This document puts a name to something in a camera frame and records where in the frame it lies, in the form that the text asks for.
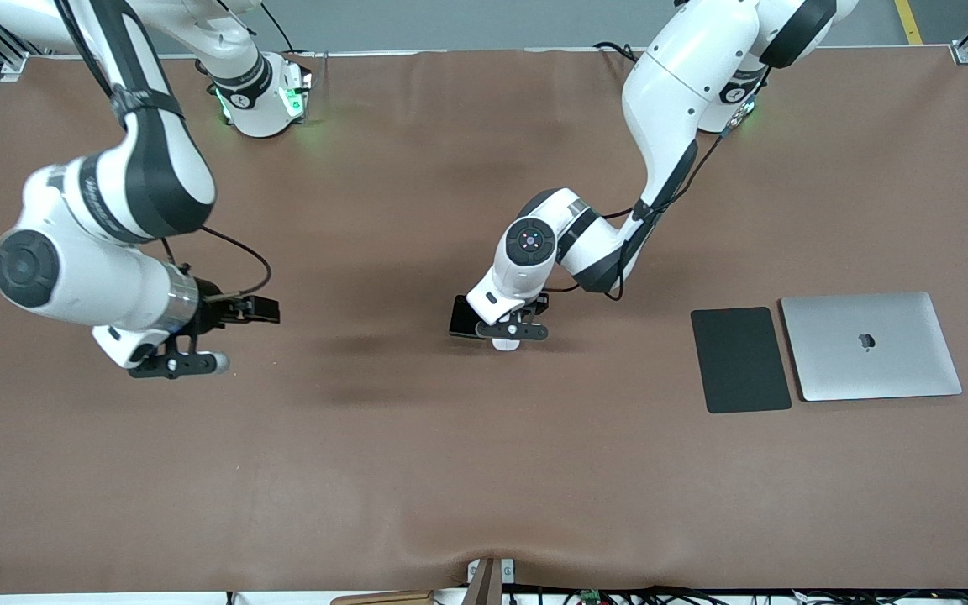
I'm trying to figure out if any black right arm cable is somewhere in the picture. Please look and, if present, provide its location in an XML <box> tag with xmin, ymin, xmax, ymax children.
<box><xmin>54</xmin><ymin>0</ymin><xmax>273</xmax><ymax>300</ymax></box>

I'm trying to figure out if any wooden board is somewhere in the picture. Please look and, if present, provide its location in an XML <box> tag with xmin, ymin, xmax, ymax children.
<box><xmin>331</xmin><ymin>590</ymin><xmax>435</xmax><ymax>605</ymax></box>

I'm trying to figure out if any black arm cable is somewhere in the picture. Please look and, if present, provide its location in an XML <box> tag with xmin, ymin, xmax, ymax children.
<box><xmin>54</xmin><ymin>0</ymin><xmax>273</xmax><ymax>300</ymax></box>
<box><xmin>539</xmin><ymin>67</ymin><xmax>775</xmax><ymax>302</ymax></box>

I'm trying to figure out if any black base cable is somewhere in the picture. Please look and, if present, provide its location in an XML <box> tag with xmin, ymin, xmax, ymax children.
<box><xmin>593</xmin><ymin>40</ymin><xmax>644</xmax><ymax>65</ymax></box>
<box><xmin>261</xmin><ymin>0</ymin><xmax>298</xmax><ymax>56</ymax></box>

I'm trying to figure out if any black mouse pad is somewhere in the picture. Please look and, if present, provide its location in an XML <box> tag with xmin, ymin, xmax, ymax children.
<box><xmin>691</xmin><ymin>307</ymin><xmax>792</xmax><ymax>414</ymax></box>

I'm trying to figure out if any black flip phone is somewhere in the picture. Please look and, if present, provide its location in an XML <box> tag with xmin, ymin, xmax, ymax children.
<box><xmin>449</xmin><ymin>294</ymin><xmax>485</xmax><ymax>340</ymax></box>

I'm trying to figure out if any dark camera stand pole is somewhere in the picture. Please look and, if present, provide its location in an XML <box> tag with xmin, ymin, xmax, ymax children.
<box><xmin>462</xmin><ymin>558</ymin><xmax>503</xmax><ymax>605</ymax></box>

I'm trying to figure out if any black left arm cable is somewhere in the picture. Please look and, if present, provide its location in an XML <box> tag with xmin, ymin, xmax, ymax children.
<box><xmin>539</xmin><ymin>67</ymin><xmax>775</xmax><ymax>302</ymax></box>

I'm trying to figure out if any brown table cover sheet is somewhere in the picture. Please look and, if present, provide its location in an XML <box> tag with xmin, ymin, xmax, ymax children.
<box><xmin>0</xmin><ymin>46</ymin><xmax>968</xmax><ymax>594</ymax></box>

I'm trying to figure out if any silver laptop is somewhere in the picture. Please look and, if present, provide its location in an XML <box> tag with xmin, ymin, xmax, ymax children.
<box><xmin>781</xmin><ymin>292</ymin><xmax>963</xmax><ymax>402</ymax></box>

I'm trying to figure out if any silver metal clamp bracket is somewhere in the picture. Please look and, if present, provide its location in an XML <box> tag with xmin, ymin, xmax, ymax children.
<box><xmin>466</xmin><ymin>557</ymin><xmax>515</xmax><ymax>586</ymax></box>

